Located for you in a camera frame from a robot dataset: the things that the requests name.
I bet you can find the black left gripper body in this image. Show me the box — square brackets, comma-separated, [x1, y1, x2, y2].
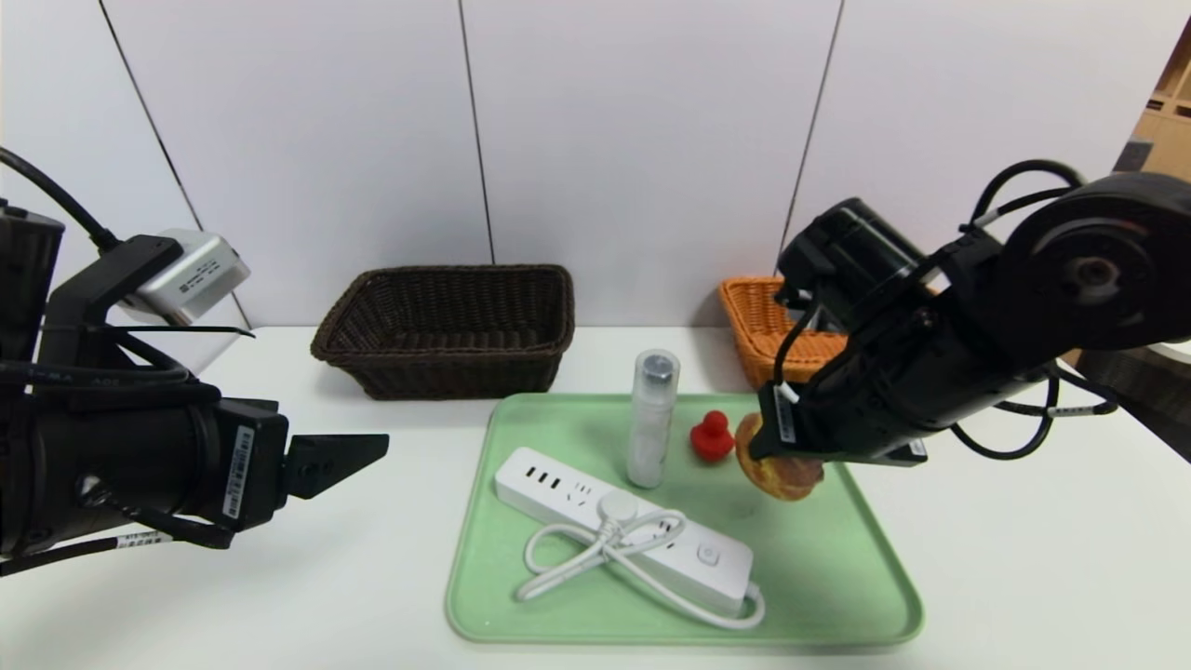
[27, 397, 290, 543]

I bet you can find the white power strip with cable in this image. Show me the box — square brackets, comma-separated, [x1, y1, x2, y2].
[494, 446, 767, 631]

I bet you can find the clear bottle with silver cap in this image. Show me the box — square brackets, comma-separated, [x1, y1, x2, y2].
[625, 349, 681, 489]

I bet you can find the red rubber duck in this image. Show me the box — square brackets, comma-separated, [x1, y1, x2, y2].
[689, 410, 738, 463]

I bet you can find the pink topped bread bun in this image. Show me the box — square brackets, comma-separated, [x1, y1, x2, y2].
[734, 414, 825, 503]

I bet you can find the dark brown wicker basket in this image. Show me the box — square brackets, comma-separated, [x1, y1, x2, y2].
[311, 265, 576, 402]

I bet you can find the orange wicker basket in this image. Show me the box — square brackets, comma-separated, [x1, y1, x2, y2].
[718, 276, 850, 390]

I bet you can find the green plastic tray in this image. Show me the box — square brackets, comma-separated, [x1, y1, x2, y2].
[446, 392, 925, 646]

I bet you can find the wooden shelf unit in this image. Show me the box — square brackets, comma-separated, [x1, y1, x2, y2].
[1117, 42, 1191, 182]

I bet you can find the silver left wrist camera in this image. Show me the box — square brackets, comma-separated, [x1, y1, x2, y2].
[121, 230, 252, 327]

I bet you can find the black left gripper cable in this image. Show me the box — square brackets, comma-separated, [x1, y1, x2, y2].
[0, 507, 234, 578]

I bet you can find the black left camera bracket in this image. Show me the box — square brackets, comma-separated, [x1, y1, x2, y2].
[37, 235, 182, 373]

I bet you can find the black left camera cable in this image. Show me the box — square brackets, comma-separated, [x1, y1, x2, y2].
[0, 149, 122, 254]

